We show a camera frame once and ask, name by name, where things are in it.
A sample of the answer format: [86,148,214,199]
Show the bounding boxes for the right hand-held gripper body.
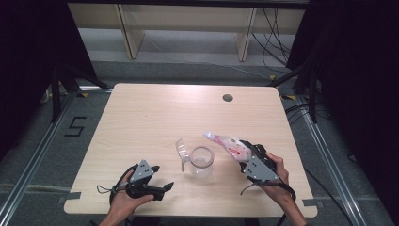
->
[241,143,280,185]

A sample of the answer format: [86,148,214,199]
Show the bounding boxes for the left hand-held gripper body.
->
[125,159,166,202]

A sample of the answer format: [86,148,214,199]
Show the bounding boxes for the red and white powder bag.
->
[203,131,253,163]

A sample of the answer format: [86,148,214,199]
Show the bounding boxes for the clear glass jar with lid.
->
[174,138,215,182]

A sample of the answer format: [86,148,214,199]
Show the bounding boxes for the person's right hand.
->
[260,153,297,208]

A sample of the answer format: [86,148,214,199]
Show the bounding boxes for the person's left hand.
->
[109,170,155,220]

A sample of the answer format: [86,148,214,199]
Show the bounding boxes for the black metal stand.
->
[50,64,109,123]
[266,64,318,124]

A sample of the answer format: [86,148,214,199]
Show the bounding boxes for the black curtain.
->
[0,0,109,161]
[286,0,399,218]

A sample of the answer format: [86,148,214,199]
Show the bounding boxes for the light wooden shelf unit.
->
[67,3,306,62]

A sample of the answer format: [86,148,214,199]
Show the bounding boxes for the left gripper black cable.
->
[108,163,139,205]

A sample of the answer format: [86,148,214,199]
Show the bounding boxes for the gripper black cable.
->
[240,182,297,226]
[108,163,139,205]

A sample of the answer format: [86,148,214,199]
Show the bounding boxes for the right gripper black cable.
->
[240,182,297,226]

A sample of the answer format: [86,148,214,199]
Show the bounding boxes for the thin black lanyard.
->
[96,184,116,194]

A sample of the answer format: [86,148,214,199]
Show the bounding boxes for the coiled black floor cables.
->
[284,103,330,125]

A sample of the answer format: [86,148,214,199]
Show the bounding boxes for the aluminium floor rail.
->
[295,93,368,226]
[0,90,78,220]

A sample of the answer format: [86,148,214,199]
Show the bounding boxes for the black floor cable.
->
[304,169,356,226]

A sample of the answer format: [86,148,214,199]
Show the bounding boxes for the bundle of black hanging cables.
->
[250,8,293,74]

